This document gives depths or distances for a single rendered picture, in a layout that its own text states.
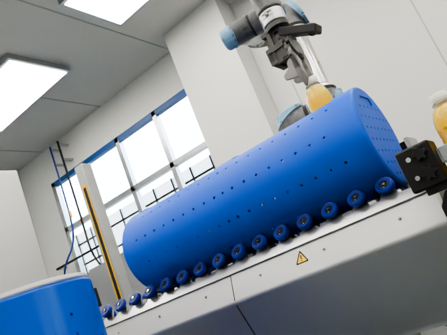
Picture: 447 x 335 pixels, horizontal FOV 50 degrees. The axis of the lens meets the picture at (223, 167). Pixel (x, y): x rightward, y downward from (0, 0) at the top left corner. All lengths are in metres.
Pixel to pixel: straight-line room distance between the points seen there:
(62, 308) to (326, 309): 0.63
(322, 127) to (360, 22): 3.12
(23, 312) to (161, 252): 0.53
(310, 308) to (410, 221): 0.34
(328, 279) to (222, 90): 3.33
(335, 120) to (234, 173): 0.32
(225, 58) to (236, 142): 0.77
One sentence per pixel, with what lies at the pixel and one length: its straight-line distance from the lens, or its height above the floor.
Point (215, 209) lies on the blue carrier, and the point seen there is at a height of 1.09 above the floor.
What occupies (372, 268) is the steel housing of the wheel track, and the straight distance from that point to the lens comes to 1.18.
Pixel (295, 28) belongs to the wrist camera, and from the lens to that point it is 1.39.
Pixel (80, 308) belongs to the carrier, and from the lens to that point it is 1.13.
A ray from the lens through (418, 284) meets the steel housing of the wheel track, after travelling 1.19.
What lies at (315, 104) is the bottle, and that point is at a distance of 1.32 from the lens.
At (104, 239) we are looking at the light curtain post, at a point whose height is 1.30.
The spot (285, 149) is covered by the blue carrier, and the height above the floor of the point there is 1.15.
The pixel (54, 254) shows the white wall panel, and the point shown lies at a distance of 6.55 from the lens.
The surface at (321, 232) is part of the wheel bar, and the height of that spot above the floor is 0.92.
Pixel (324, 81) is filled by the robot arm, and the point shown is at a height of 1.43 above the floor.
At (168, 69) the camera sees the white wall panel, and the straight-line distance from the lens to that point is 5.21.
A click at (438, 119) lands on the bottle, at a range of 1.11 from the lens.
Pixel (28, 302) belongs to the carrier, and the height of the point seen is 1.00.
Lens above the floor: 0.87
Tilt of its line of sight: 14 degrees up
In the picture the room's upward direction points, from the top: 22 degrees counter-clockwise
